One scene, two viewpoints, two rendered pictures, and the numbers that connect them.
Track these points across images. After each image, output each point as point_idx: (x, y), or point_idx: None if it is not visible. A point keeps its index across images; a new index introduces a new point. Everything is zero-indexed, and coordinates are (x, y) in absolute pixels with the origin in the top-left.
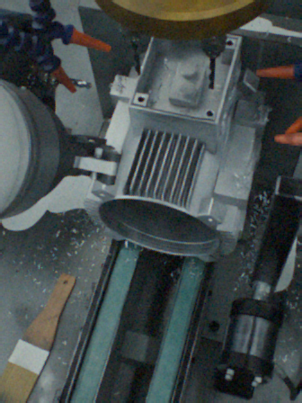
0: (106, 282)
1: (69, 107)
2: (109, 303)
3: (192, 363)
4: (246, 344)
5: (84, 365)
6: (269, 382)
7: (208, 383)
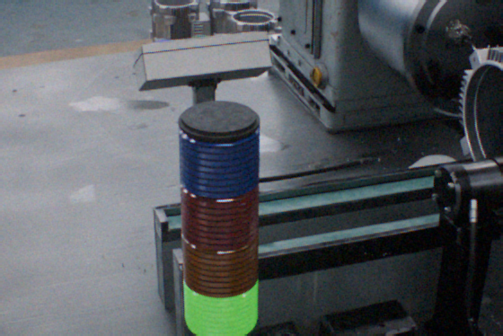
0: (427, 173)
1: None
2: (414, 182)
3: (427, 285)
4: (468, 163)
5: (354, 190)
6: (457, 203)
7: (423, 326)
